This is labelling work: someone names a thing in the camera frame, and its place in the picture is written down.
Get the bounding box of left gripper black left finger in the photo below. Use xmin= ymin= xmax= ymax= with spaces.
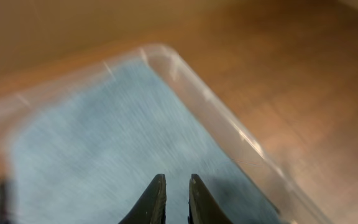
xmin=119 ymin=174 xmax=167 ymax=224

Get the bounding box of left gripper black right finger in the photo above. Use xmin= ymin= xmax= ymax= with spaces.
xmin=188 ymin=174 xmax=232 ymax=224

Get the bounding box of blue cloth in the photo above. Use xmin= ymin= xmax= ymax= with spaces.
xmin=10 ymin=61 xmax=280 ymax=223

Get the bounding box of clear plastic storage bin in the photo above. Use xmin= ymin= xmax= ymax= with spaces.
xmin=0 ymin=44 xmax=330 ymax=223

